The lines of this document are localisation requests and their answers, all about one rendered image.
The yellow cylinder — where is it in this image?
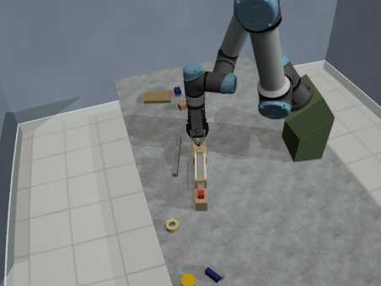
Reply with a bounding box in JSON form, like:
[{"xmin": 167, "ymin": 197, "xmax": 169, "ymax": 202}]
[{"xmin": 181, "ymin": 274, "xmax": 196, "ymax": 286}]

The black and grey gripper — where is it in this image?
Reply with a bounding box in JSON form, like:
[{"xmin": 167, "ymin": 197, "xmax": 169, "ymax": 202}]
[{"xmin": 186, "ymin": 102, "xmax": 209, "ymax": 147}]

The beige roll of masking tape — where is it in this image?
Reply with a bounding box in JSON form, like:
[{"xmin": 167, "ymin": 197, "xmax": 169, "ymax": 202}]
[{"xmin": 165, "ymin": 219, "xmax": 179, "ymax": 233}]

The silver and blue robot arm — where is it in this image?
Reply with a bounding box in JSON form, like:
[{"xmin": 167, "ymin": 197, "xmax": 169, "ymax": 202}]
[{"xmin": 183, "ymin": 0, "xmax": 313, "ymax": 119}]

